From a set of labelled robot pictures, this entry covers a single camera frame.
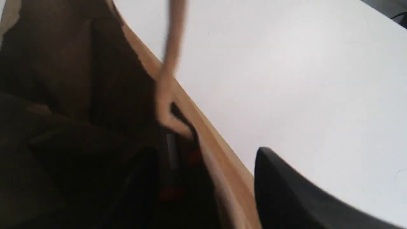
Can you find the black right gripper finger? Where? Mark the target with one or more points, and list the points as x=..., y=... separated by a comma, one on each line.
x=287, y=200

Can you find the dark item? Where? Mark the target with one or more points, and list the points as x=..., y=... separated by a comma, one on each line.
x=179, y=154

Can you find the brown paper bag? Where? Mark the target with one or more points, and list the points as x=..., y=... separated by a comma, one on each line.
x=80, y=142

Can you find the person's left hand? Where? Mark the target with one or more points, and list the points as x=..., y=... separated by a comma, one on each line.
x=163, y=102

